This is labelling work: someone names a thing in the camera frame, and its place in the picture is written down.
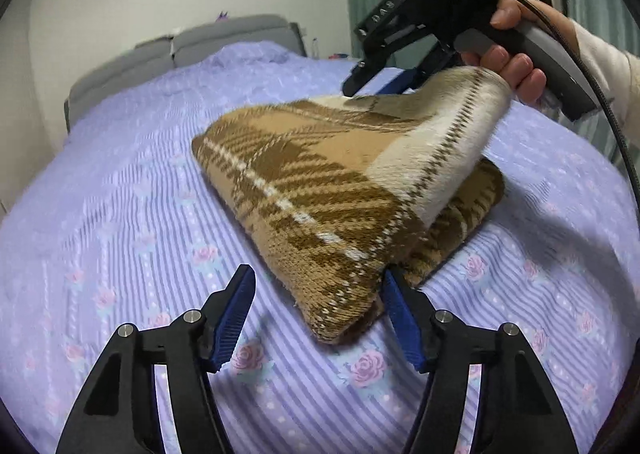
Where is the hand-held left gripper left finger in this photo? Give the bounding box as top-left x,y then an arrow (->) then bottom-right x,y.
55,264 -> 257,454

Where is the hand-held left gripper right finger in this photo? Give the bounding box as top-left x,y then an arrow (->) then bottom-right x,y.
382,266 -> 581,454

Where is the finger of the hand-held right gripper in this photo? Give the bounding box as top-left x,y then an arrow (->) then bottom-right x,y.
342,40 -> 402,98
377,40 -> 454,96

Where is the brown beige plaid knit sweater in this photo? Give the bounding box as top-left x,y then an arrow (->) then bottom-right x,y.
191,65 -> 512,344

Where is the person's right forearm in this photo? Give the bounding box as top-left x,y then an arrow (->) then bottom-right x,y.
567,16 -> 640,136

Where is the person's right hand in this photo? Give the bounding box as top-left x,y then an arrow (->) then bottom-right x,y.
460,0 -> 581,108

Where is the grey padded headboard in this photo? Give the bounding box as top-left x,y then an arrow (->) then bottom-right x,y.
64,14 -> 307,132

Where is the purple striped floral bedsheet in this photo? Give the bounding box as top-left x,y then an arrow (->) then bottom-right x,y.
0,43 -> 640,454

